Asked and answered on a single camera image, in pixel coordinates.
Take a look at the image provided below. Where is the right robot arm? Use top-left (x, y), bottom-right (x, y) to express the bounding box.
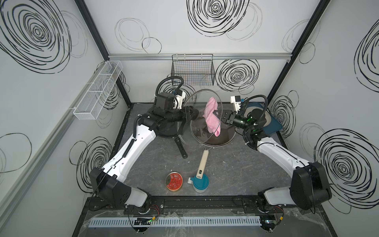
top-left (221, 110), bottom-right (332, 210)

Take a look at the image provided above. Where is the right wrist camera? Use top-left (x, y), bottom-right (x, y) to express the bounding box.
top-left (230, 96), bottom-right (241, 112)

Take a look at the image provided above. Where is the grey round plate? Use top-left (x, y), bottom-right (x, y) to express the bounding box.
top-left (245, 106), bottom-right (271, 127)

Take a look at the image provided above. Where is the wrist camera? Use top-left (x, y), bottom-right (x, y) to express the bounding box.
top-left (230, 96), bottom-right (241, 112)
top-left (174, 90), bottom-right (187, 109)

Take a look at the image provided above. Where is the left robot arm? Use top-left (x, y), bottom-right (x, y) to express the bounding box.
top-left (89, 89), bottom-right (199, 212)

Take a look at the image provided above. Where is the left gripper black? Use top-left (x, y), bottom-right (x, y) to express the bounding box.
top-left (164, 106), bottom-right (196, 125)

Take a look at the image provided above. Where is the teal lidded cup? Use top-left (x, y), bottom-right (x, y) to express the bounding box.
top-left (188, 174), bottom-right (209, 193)

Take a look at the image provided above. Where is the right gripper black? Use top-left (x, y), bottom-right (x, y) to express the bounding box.
top-left (213, 112), bottom-right (252, 134)

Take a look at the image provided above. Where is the pink cloth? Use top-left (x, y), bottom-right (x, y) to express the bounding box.
top-left (203, 97), bottom-right (221, 137)

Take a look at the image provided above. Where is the teal tray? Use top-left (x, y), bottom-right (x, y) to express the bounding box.
top-left (244, 102), bottom-right (283, 135)

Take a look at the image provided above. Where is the white mesh shelf basket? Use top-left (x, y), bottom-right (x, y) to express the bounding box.
top-left (73, 61), bottom-right (123, 120)

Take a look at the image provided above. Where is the black frying pan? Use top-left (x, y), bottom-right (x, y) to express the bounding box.
top-left (148, 107), bottom-right (188, 159)

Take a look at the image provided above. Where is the white slotted cable duct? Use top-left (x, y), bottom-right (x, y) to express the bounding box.
top-left (88, 216), bottom-right (262, 228)

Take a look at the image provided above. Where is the black wire basket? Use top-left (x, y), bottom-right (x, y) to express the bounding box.
top-left (171, 54), bottom-right (216, 86)

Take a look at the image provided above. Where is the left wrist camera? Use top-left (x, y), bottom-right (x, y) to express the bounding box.
top-left (174, 90), bottom-right (187, 109)

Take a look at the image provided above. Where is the glass pot lid black knob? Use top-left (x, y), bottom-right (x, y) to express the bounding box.
top-left (177, 89), bottom-right (223, 147)

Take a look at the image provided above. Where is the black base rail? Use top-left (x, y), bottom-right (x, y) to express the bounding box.
top-left (84, 194), bottom-right (322, 212)

